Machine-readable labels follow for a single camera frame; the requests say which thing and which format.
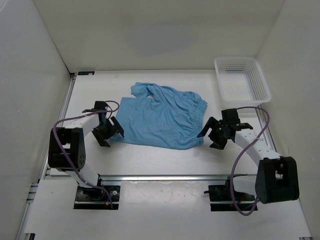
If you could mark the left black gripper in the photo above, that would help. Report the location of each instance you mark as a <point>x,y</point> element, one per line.
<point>116,127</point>

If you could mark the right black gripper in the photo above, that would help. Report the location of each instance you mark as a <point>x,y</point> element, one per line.
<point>219,144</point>

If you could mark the light blue shorts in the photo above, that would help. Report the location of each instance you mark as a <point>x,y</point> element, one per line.
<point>161,116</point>

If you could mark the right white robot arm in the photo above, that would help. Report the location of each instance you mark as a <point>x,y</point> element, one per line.
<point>276,179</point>

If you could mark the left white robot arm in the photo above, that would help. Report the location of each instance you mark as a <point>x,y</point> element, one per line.
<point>67,152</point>

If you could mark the white plastic mesh basket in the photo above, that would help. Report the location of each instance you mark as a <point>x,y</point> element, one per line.
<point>241,81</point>

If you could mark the blue label sticker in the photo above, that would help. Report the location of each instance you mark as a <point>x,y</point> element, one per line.
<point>86,73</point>

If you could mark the aluminium front rail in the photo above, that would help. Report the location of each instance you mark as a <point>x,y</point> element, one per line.
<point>161,177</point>

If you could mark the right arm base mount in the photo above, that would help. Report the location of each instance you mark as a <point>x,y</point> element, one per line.
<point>221,201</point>

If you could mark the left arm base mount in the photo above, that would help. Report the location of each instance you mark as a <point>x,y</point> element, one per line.
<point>95,199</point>

